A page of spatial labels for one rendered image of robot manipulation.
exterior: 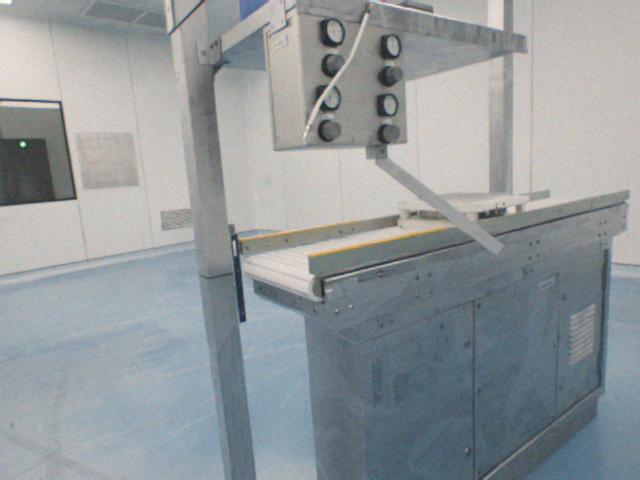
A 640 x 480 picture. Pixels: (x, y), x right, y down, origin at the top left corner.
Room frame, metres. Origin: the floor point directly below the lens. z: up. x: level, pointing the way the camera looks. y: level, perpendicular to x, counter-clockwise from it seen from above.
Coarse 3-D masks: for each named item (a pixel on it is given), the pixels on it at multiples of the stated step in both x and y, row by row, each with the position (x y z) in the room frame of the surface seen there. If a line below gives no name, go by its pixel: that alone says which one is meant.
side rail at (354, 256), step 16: (624, 192) 1.42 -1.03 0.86; (544, 208) 1.12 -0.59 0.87; (560, 208) 1.17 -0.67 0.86; (576, 208) 1.22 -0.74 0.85; (480, 224) 0.95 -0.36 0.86; (496, 224) 0.99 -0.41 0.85; (512, 224) 1.03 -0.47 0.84; (400, 240) 0.81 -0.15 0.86; (416, 240) 0.83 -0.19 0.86; (432, 240) 0.86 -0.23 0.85; (448, 240) 0.89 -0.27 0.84; (320, 256) 0.70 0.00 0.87; (336, 256) 0.72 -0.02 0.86; (352, 256) 0.74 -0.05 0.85; (368, 256) 0.76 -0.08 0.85; (384, 256) 0.78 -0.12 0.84; (320, 272) 0.70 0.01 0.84
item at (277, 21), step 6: (276, 0) 0.69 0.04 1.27; (282, 0) 0.68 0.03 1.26; (270, 6) 0.71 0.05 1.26; (276, 6) 0.69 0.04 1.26; (282, 6) 0.68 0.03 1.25; (270, 12) 0.71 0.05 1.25; (276, 12) 0.70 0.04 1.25; (282, 12) 0.68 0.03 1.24; (270, 18) 0.71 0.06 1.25; (276, 18) 0.70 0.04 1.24; (282, 18) 0.68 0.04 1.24; (270, 24) 0.71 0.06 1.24; (276, 24) 0.70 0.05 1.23; (282, 24) 0.68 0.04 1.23; (276, 30) 0.70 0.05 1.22
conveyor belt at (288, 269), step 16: (512, 208) 1.44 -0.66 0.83; (528, 208) 1.41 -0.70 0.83; (592, 208) 1.32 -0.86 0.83; (528, 224) 1.10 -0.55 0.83; (336, 240) 1.04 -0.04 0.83; (352, 240) 1.02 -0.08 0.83; (368, 240) 1.01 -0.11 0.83; (464, 240) 0.95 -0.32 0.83; (256, 256) 0.91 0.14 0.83; (272, 256) 0.89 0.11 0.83; (288, 256) 0.88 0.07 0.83; (304, 256) 0.87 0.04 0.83; (400, 256) 0.83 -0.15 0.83; (256, 272) 0.86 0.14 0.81; (272, 272) 0.81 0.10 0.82; (288, 272) 0.77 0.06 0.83; (304, 272) 0.74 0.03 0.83; (336, 272) 0.74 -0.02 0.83; (288, 288) 0.76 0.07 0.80; (304, 288) 0.71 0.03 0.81
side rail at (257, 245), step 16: (528, 192) 1.59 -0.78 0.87; (544, 192) 1.64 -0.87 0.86; (352, 224) 1.09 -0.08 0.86; (368, 224) 1.12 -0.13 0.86; (384, 224) 1.15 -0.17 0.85; (240, 240) 0.92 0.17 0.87; (256, 240) 0.93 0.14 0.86; (272, 240) 0.95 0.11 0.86; (288, 240) 0.98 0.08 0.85; (304, 240) 1.00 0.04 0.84
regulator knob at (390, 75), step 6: (390, 60) 0.76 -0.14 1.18; (390, 66) 0.75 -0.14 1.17; (396, 66) 0.73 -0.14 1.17; (384, 72) 0.74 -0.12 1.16; (390, 72) 0.74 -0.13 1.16; (396, 72) 0.73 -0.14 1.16; (402, 72) 0.74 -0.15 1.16; (384, 78) 0.74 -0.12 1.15; (390, 78) 0.74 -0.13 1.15; (396, 78) 0.73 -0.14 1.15; (384, 84) 0.75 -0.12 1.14; (390, 84) 0.75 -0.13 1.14
